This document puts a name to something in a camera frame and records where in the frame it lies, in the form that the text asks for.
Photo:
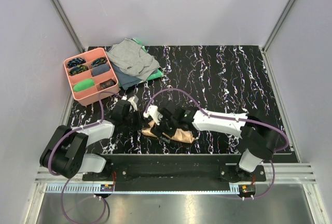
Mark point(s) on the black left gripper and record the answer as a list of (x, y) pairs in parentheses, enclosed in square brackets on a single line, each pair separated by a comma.
[(140, 125)]

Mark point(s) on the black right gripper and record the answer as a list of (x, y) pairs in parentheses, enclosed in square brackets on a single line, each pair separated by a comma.
[(158, 129)]

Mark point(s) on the peach satin napkin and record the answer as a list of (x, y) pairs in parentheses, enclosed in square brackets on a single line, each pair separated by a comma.
[(179, 136)]

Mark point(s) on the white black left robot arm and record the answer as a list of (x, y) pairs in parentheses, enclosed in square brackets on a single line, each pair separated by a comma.
[(65, 154)]

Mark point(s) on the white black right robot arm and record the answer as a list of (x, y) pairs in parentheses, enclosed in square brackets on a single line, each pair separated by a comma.
[(257, 141)]

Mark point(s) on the blue grey folded cloth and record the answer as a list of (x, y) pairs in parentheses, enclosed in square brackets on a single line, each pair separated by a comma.
[(127, 81)]

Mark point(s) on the dark brown item in tray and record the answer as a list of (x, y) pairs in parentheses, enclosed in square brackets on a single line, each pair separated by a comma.
[(107, 84)]

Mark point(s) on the green folded cloth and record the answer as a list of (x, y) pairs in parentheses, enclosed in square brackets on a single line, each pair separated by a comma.
[(145, 66)]

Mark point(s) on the green item in tray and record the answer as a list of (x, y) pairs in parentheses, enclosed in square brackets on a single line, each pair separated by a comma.
[(83, 85)]

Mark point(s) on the grey item in tray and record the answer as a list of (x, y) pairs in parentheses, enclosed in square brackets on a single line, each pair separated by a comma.
[(100, 70)]

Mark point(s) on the pink compartment tray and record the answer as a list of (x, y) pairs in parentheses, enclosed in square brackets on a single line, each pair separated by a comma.
[(92, 94)]

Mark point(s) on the black marbled table mat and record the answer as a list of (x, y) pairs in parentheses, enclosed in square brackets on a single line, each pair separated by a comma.
[(227, 79)]

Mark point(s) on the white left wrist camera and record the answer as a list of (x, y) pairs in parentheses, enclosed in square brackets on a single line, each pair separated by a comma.
[(133, 101)]

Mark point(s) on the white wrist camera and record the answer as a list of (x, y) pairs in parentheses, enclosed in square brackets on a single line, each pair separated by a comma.
[(133, 101), (153, 112)]

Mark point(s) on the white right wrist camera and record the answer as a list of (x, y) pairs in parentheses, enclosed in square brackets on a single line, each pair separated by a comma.
[(153, 112)]

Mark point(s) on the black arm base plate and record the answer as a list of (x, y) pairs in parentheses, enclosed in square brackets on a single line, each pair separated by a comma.
[(187, 160)]

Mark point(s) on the white slotted cable duct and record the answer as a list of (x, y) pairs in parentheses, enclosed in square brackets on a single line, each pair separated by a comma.
[(144, 188)]

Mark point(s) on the aluminium frame rail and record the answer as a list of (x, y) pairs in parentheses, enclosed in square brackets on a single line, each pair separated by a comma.
[(282, 173)]

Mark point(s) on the left aluminium frame post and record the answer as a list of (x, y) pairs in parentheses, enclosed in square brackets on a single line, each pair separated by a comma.
[(66, 22)]

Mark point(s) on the aluminium frame post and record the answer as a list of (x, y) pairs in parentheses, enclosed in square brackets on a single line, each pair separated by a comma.
[(285, 12), (66, 22)]

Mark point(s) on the right aluminium frame post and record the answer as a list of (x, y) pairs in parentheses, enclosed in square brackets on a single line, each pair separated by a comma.
[(285, 12)]

